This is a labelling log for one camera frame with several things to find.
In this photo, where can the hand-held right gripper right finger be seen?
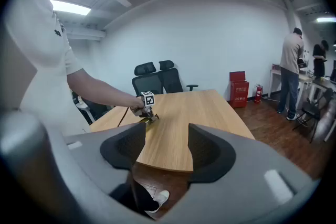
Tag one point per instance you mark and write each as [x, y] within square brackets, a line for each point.
[236, 181]

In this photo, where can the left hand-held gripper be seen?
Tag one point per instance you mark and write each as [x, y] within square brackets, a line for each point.
[147, 99]

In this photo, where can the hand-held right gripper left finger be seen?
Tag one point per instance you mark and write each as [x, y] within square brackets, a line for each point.
[92, 154]

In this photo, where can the person's left forearm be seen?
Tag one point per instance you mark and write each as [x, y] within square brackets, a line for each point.
[105, 93]

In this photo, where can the black mesh office chair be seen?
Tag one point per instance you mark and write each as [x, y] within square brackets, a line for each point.
[145, 80]
[172, 78]

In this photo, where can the person's black trouser leg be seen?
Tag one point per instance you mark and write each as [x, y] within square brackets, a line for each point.
[131, 198]

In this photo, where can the person's white shoe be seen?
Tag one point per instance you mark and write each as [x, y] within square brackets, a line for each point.
[161, 199]

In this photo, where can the red fire equipment cabinet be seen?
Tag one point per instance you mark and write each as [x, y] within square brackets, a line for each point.
[239, 91]

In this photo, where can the red fire extinguisher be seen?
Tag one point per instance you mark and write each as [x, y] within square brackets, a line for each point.
[258, 94]

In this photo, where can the black folding chair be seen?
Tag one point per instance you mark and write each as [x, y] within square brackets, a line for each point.
[312, 110]

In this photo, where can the person's white shirt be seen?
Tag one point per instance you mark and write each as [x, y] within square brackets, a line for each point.
[39, 55]

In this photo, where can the ceiling light panel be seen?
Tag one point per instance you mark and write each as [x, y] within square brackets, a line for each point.
[69, 7]
[326, 19]

